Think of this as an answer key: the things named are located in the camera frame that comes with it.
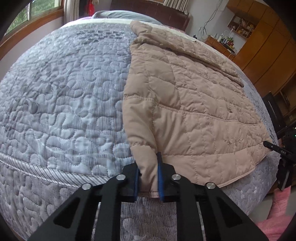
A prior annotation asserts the grey quilted bedspread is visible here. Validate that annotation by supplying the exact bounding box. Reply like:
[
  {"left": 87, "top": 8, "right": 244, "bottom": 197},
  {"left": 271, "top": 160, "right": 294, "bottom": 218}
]
[{"left": 0, "top": 17, "right": 282, "bottom": 241}]

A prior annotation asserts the wooden desk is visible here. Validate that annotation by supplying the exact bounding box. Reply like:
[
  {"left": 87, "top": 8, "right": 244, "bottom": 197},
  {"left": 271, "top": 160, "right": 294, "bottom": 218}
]
[{"left": 205, "top": 36, "right": 235, "bottom": 60}]

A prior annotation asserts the beige quilted jacket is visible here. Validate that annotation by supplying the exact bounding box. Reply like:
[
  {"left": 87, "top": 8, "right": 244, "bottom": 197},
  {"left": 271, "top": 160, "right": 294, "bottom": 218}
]
[{"left": 122, "top": 21, "right": 270, "bottom": 198}]

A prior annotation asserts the grey pillow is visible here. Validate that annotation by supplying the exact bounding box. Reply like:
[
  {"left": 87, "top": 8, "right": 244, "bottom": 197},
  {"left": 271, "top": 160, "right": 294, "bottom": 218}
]
[{"left": 92, "top": 10, "right": 162, "bottom": 25}]

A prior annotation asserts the dark wooden headboard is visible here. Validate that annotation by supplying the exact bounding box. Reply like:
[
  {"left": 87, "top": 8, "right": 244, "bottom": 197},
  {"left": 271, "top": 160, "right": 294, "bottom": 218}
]
[{"left": 110, "top": 0, "right": 190, "bottom": 31}]

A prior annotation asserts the wooden wardrobe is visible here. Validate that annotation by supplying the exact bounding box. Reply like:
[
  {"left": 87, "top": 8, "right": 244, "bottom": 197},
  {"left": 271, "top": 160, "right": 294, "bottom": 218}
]
[{"left": 227, "top": 1, "right": 295, "bottom": 96}]

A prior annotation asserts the striped curtain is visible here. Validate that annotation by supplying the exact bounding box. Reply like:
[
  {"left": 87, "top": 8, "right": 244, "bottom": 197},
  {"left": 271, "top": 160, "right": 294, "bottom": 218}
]
[{"left": 163, "top": 0, "right": 189, "bottom": 13}]

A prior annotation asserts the coat rack with clothes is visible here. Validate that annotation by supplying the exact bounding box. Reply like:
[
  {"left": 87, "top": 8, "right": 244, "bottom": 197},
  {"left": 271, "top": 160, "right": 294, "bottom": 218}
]
[{"left": 86, "top": 0, "right": 95, "bottom": 16}]

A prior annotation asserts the side window wooden frame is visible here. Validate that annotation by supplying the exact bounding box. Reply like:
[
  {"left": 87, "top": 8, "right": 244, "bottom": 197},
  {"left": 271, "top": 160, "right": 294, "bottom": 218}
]
[{"left": 1, "top": 0, "right": 64, "bottom": 58}]

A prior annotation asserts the black chair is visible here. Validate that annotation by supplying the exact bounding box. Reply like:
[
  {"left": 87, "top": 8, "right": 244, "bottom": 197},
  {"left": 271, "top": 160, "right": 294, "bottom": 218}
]
[{"left": 262, "top": 92, "right": 287, "bottom": 139}]

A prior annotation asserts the white side curtain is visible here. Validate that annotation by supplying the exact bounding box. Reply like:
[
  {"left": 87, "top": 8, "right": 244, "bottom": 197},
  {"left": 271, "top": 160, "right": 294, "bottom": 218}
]
[{"left": 64, "top": 0, "right": 80, "bottom": 24}]

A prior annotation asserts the pink fluffy sleeve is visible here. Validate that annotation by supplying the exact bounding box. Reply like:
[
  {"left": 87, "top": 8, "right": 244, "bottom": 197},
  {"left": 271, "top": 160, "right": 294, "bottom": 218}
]
[{"left": 256, "top": 187, "right": 295, "bottom": 240}]

